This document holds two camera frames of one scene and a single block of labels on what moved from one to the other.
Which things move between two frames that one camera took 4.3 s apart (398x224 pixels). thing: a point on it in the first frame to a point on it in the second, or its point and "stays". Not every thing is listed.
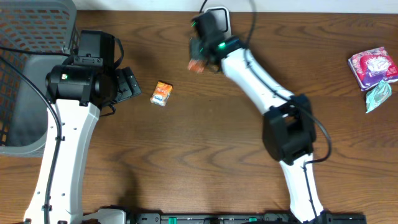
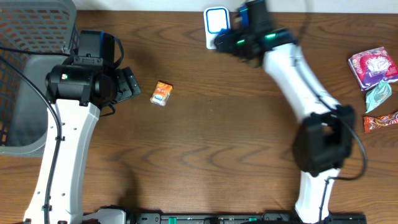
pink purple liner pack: x=370 y=68 stays
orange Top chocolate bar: x=197 y=66 to x=373 y=122
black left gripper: x=129 y=84 stays
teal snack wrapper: x=378 y=96 stays
